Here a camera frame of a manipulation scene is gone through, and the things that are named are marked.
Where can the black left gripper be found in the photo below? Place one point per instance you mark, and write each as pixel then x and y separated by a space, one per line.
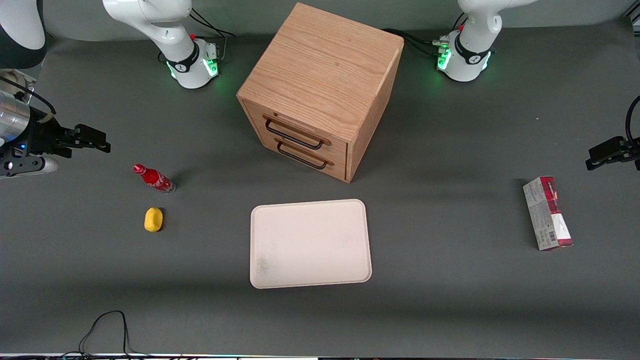
pixel 616 149

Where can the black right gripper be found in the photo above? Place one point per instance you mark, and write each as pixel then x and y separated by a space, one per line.
pixel 44 136

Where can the red coke bottle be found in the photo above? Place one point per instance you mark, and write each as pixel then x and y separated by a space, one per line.
pixel 154 179

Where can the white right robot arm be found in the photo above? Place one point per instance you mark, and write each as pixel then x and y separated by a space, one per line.
pixel 165 30

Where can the beige rectangular tray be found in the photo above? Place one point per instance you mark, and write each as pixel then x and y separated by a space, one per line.
pixel 310 243

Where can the grey and red carton box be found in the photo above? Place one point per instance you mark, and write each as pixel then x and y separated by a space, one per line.
pixel 547 212

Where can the yellow lemon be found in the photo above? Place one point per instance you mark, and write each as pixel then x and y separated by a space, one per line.
pixel 153 219

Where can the wooden drawer cabinet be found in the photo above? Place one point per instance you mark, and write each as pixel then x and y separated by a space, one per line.
pixel 322 70

